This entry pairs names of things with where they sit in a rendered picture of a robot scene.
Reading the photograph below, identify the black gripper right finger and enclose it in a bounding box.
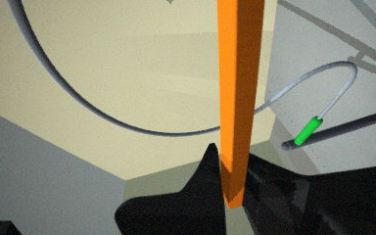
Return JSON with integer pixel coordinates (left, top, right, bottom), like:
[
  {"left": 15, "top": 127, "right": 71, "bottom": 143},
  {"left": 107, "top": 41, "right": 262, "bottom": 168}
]
[{"left": 242, "top": 153, "right": 376, "bottom": 235}]

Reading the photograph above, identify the orange handle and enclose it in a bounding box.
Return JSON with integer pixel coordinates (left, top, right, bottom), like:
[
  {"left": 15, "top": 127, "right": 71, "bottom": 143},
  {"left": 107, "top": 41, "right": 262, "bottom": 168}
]
[{"left": 217, "top": 0, "right": 265, "bottom": 209}]

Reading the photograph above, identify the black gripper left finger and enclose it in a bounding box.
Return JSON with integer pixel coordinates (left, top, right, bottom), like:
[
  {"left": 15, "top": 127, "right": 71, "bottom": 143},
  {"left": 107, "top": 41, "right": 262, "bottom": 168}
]
[{"left": 115, "top": 143, "right": 226, "bottom": 235}]

